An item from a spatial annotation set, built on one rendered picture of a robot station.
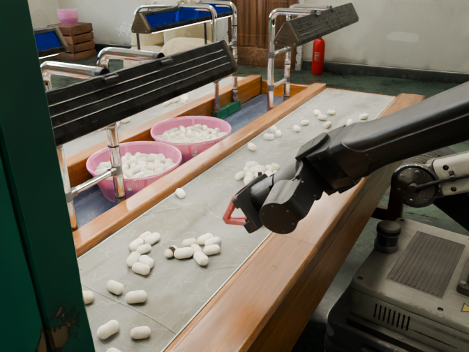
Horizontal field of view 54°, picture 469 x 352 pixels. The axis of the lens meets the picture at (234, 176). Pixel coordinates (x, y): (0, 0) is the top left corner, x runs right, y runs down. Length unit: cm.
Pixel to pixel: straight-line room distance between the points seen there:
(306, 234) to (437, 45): 469
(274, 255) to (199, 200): 32
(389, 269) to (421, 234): 24
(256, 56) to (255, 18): 46
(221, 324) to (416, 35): 499
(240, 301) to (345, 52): 502
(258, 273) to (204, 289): 10
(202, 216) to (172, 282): 24
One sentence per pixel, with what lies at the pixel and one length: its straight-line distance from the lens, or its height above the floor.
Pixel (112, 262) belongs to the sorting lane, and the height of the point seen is 74.
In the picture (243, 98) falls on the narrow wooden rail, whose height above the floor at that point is 70.
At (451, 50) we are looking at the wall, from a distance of 554.
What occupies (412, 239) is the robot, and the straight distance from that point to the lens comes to 156.
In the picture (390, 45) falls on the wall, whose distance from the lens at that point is 558.
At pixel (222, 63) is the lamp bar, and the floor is 107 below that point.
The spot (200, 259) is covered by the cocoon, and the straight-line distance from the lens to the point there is 91.
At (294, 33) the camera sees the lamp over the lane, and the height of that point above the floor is 108.
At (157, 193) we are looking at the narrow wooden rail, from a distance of 114.
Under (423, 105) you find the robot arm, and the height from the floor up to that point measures 113.
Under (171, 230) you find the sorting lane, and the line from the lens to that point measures 103.
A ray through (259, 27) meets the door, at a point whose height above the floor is 48.
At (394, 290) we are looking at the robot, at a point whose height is 47.
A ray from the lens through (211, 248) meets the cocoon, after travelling 94.
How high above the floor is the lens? 129
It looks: 26 degrees down
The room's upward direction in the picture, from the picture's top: 1 degrees counter-clockwise
